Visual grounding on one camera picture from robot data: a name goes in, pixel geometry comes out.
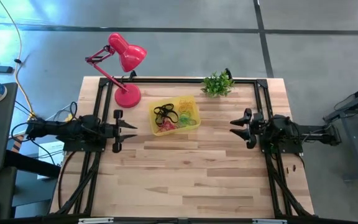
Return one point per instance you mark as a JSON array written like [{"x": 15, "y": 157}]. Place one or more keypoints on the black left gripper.
[{"x": 113, "y": 130}]

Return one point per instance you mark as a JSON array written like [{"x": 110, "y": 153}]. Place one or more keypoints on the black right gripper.
[{"x": 259, "y": 127}]

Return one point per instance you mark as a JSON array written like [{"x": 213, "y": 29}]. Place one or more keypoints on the red rubber band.
[
  {"x": 170, "y": 125},
  {"x": 165, "y": 127}
]

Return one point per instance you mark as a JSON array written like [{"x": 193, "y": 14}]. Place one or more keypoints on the wide black rubber band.
[
  {"x": 168, "y": 116},
  {"x": 166, "y": 109}
]

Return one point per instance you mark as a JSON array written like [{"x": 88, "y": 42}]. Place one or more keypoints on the green rubber band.
[
  {"x": 190, "y": 121},
  {"x": 183, "y": 120}
]

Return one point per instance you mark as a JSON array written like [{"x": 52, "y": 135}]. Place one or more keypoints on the yellow rubber band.
[
  {"x": 185, "y": 104},
  {"x": 186, "y": 109}
]

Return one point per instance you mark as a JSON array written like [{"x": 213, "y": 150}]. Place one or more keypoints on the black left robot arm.
[{"x": 61, "y": 127}]

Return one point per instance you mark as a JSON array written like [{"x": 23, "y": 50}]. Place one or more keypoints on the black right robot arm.
[{"x": 309, "y": 133}]

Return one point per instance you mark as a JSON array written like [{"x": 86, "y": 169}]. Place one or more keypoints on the yellow translucent plastic bin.
[{"x": 166, "y": 100}]

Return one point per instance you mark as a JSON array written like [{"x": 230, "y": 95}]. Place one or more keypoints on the red desk lamp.
[{"x": 127, "y": 96}]

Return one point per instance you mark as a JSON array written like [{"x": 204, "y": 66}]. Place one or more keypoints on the green plant in white pot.
[{"x": 217, "y": 84}]

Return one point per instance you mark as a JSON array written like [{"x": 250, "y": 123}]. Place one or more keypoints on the white paper sheet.
[{"x": 47, "y": 155}]

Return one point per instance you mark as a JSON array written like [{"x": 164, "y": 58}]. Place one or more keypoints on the black metal cart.
[{"x": 346, "y": 109}]

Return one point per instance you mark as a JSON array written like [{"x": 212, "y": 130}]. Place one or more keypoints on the yellow black striped tape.
[{"x": 18, "y": 143}]

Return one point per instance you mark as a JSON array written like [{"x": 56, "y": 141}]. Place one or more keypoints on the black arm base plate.
[
  {"x": 291, "y": 147},
  {"x": 82, "y": 147}
]

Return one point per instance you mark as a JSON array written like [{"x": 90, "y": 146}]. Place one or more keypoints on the black aluminium table frame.
[{"x": 182, "y": 81}]

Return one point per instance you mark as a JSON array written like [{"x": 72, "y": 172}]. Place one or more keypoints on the silver metal bracket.
[
  {"x": 269, "y": 221},
  {"x": 95, "y": 221}
]

